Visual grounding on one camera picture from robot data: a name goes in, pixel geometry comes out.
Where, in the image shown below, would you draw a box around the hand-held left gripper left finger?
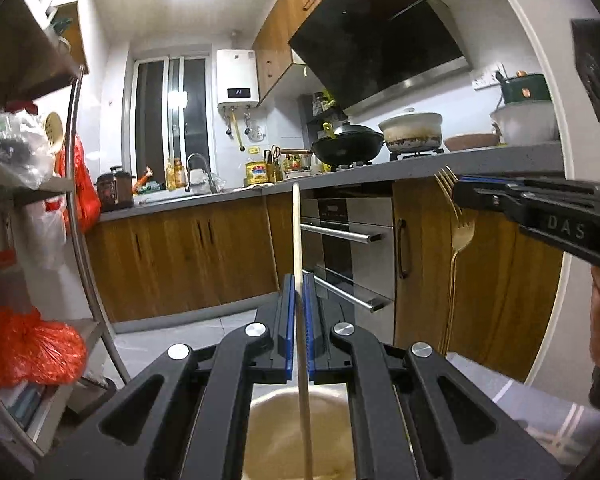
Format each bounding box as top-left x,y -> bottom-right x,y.
35,272 -> 297,480

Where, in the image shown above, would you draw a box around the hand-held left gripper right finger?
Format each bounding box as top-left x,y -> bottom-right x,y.
302,271 -> 566,480

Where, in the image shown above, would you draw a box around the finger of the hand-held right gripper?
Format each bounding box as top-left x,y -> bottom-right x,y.
452,174 -> 600,226

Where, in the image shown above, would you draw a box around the gold fork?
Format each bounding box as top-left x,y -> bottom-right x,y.
434,166 -> 477,356

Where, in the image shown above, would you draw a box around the thin wooden chopstick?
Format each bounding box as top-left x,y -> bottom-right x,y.
291,181 -> 315,480

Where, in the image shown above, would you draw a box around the beige round utensil container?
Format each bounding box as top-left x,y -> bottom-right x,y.
242,385 -> 356,480

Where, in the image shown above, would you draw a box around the brown ceramic dish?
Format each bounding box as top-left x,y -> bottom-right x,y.
444,132 -> 501,152

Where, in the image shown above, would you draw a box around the large white bowl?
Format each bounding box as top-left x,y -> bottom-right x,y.
490,102 -> 561,146

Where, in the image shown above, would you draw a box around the wooden stove base cabinet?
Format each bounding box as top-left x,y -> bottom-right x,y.
392,177 -> 566,386

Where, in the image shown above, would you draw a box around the gas stove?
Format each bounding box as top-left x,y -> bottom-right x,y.
325,147 -> 446,171

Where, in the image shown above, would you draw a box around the white stained cooking pot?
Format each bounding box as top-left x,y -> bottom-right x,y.
378,108 -> 445,153

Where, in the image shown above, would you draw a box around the green pot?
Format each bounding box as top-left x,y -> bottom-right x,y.
495,71 -> 553,106

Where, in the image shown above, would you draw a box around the built-in steel oven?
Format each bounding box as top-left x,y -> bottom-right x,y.
298,195 -> 397,328

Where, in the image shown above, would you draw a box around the wooden sink base cabinet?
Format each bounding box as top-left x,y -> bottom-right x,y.
85,195 -> 301,323

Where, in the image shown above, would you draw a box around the black wok with lid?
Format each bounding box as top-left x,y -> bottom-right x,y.
280,121 -> 386,166

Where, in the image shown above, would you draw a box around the yellow tin can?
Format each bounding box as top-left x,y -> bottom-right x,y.
245,160 -> 272,186

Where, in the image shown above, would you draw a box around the knife block with scissors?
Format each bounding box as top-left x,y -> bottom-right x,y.
262,144 -> 283,183

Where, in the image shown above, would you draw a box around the yellow cooking oil bottle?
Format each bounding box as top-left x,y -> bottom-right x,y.
165,157 -> 187,191

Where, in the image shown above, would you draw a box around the black range hood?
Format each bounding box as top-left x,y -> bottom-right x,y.
287,0 -> 473,113

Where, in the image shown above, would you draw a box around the chrome sink faucet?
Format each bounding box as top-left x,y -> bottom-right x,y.
185,152 -> 218,195

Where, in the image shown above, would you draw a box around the yellow gas pipe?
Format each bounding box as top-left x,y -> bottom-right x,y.
232,110 -> 246,153

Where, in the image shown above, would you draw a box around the orange snack packet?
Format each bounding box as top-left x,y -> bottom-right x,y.
132,166 -> 156,193

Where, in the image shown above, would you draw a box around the dark red pressure cooker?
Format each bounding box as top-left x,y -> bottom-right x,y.
95,166 -> 135,212

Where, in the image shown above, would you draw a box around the sliding glass window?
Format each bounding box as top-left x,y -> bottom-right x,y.
130,55 -> 213,191

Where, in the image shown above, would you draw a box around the hanging red plastic bag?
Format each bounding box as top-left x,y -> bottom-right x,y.
55,132 -> 102,233

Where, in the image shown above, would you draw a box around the knotted red plastic bag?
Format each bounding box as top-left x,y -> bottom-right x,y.
0,307 -> 88,388

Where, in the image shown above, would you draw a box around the white water heater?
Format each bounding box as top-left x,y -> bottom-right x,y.
215,49 -> 260,109

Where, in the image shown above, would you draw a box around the white plastic bag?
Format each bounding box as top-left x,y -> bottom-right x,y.
22,195 -> 68,271

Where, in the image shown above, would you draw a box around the metal shelf rack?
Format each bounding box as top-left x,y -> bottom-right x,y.
0,0 -> 131,471

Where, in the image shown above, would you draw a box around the clear plastic bag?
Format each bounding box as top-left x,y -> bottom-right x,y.
0,110 -> 56,191

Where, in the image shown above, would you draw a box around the white wall socket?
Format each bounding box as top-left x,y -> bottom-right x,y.
472,62 -> 508,92

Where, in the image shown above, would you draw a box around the wall spice rack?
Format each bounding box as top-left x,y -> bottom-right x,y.
300,91 -> 348,131

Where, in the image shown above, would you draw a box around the wooden upper wall cabinets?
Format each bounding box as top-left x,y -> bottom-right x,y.
251,0 -> 381,106

